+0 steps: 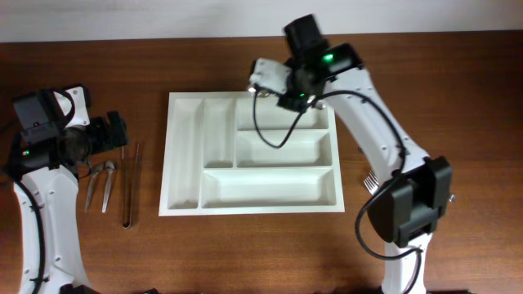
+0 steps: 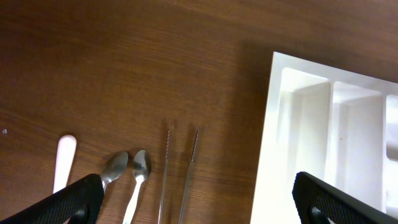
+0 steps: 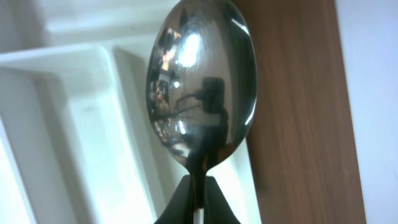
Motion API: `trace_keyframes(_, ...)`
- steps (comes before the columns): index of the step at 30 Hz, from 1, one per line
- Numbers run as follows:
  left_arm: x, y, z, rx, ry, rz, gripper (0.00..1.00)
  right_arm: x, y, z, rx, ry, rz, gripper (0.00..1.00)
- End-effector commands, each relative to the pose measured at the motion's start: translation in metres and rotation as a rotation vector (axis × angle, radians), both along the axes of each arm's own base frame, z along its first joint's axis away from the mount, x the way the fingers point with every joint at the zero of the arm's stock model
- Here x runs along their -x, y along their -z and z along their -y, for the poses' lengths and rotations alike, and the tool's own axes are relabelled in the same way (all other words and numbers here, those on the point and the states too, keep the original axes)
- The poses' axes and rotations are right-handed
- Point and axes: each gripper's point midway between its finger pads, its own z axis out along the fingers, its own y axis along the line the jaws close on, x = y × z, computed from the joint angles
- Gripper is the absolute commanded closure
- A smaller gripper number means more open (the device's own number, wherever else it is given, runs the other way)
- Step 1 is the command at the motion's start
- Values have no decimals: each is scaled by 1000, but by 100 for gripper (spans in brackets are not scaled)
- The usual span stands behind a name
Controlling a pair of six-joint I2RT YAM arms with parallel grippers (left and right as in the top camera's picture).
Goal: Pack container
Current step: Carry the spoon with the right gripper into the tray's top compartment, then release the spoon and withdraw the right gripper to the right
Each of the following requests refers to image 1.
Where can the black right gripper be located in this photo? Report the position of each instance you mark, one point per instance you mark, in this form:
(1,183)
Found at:
(298,102)

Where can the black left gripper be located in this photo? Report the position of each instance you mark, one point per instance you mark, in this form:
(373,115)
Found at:
(106,140)

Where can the long metal tongs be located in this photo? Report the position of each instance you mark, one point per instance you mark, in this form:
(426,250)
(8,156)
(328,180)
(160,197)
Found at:
(129,165)

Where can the metal fork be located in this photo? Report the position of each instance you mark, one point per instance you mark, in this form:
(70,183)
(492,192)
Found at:
(371,182)

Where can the large metal spoon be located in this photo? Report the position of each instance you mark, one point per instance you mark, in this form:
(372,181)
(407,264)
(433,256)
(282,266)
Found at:
(320,105)

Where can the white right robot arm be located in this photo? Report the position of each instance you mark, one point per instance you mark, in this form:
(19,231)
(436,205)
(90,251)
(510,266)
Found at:
(410,190)

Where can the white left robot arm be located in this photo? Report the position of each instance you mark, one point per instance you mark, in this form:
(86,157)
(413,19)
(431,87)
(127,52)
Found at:
(57,135)

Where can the small metal teaspoon right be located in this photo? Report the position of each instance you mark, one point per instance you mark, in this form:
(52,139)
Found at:
(110,169)

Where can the small metal teaspoon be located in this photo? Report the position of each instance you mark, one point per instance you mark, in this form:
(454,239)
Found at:
(110,169)
(91,185)

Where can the small metal teaspoon left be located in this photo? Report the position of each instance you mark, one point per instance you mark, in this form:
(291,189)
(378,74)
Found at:
(91,185)

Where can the white cutlery tray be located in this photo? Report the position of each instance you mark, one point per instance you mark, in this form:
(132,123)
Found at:
(228,154)

